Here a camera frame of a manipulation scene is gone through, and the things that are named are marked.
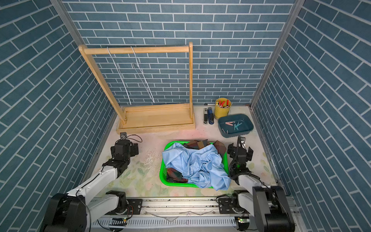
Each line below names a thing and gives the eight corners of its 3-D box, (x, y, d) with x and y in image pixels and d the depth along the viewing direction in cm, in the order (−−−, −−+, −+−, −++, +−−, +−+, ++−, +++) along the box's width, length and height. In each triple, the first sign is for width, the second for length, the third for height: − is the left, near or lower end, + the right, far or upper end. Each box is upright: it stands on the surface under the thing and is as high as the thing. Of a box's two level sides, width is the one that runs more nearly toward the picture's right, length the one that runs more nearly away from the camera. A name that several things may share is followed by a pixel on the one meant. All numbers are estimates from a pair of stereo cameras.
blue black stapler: (209, 124, 111) (209, 120, 107) (206, 110, 120) (206, 106, 117) (214, 124, 111) (214, 120, 108) (211, 110, 121) (211, 106, 117)
